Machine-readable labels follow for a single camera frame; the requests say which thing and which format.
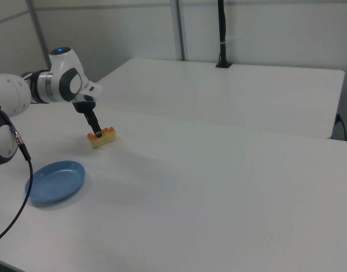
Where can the black camera stand pole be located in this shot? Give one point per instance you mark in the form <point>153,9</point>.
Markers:
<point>222,37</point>

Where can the blue round plate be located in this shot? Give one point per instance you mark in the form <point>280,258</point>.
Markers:
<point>55,181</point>

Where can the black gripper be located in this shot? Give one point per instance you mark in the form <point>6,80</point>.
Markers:
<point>84,105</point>

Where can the bread roll with orange topping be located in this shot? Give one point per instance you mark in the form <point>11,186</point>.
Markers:
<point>103,139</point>

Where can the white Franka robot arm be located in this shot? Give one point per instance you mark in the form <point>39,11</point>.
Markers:
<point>61,82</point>

